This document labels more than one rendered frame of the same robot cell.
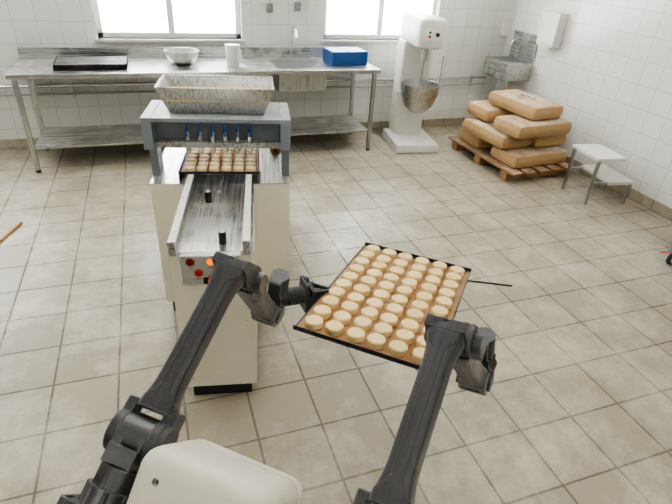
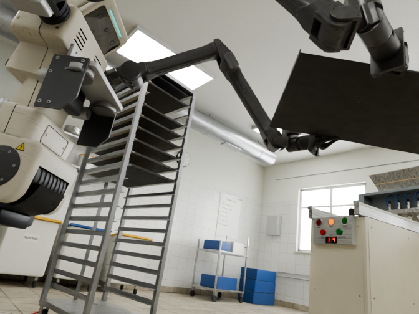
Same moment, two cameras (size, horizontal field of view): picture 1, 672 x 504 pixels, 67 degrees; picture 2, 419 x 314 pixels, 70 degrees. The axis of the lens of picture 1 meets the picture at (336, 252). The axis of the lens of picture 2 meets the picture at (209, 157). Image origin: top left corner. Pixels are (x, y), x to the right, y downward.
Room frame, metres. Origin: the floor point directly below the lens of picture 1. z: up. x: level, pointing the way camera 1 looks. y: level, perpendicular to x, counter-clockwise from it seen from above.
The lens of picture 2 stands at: (0.61, -0.77, 0.50)
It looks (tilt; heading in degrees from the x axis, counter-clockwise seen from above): 20 degrees up; 73
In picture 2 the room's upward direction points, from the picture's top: 9 degrees clockwise
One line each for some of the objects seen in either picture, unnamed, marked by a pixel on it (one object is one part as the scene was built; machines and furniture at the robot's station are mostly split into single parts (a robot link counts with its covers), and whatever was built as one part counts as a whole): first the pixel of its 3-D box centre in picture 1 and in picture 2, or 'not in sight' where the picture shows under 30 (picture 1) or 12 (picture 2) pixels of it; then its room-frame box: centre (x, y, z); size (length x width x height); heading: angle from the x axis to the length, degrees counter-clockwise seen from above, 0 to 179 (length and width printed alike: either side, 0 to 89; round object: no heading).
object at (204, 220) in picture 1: (221, 282); (380, 304); (2.08, 0.57, 0.45); 0.70 x 0.34 x 0.90; 9
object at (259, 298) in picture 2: not in sight; (256, 296); (3.69, 4.82, 0.10); 0.60 x 0.40 x 0.20; 19
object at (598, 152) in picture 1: (598, 173); not in sight; (4.57, -2.44, 0.23); 0.44 x 0.44 x 0.46; 13
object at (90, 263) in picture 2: not in sight; (79, 261); (0.53, 1.42, 0.42); 0.64 x 0.03 x 0.03; 118
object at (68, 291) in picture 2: not in sight; (70, 291); (0.53, 1.42, 0.24); 0.64 x 0.03 x 0.03; 118
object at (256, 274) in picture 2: not in sight; (258, 274); (3.69, 4.82, 0.50); 0.60 x 0.40 x 0.20; 23
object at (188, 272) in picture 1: (211, 268); (333, 230); (1.72, 0.51, 0.77); 0.24 x 0.04 x 0.14; 99
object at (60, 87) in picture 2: not in sight; (82, 97); (0.46, 0.13, 0.93); 0.28 x 0.16 x 0.22; 69
